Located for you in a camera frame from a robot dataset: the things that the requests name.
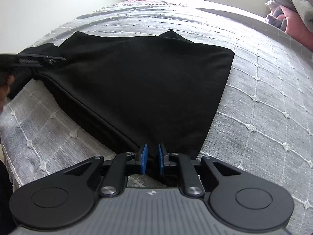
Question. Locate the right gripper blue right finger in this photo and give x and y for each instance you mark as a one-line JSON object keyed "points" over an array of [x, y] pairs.
{"points": [[163, 158]]}

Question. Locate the black pants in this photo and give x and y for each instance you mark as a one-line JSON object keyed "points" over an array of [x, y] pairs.
{"points": [[130, 91]]}

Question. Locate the pink pillow under blankets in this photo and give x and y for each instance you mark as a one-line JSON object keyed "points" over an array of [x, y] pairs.
{"points": [[297, 29]]}

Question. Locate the grey pink knotted cushion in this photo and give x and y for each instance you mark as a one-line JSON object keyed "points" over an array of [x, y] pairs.
{"points": [[277, 19]]}

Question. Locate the folded grey blanket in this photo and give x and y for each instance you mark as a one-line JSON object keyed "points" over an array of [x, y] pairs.
{"points": [[302, 7]]}

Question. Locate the grey checked bedspread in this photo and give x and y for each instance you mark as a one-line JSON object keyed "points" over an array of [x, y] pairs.
{"points": [[263, 124]]}

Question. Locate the left hand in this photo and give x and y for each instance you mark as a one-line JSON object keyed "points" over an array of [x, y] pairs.
{"points": [[5, 90]]}

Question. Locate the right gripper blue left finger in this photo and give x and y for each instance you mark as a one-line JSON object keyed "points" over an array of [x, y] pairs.
{"points": [[141, 159]]}

